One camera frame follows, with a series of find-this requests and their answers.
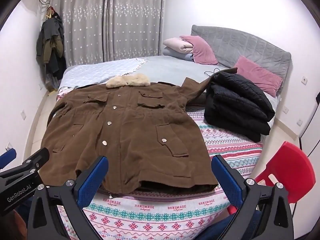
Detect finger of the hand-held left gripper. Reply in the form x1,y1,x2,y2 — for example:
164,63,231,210
0,147,50,180
0,149,17,170

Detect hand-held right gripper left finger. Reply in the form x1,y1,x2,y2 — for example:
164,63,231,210
27,155,109,240

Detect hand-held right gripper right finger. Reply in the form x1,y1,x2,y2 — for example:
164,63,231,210
211,154,293,240

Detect brown coat with fur collar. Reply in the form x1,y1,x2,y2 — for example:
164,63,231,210
39,73,219,195

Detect person's left forearm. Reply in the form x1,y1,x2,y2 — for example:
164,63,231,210
11,209,28,240

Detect hanging dark clothes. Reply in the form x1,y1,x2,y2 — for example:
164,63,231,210
36,6,67,92

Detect red plastic chair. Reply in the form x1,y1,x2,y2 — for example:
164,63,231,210
229,141,316,215

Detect patterned red green blanket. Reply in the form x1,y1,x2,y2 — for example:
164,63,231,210
56,86,264,240

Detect black quilted jacket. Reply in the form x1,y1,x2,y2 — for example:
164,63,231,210
204,67,275,142

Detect light blue fringed throw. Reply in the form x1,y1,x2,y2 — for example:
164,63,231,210
59,58,148,92

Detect pink velvet pillow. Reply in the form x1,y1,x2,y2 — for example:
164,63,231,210
234,56,283,97
179,35,219,65

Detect grey-blue bed sheet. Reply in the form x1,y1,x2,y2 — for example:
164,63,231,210
139,55,279,113

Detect folded blue-grey quilt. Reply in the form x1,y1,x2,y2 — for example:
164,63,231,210
162,47,195,62

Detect grey padded headboard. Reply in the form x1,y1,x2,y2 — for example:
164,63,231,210
190,25,292,97

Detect grey star-patterned curtain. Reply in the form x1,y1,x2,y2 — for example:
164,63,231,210
51,0,167,67

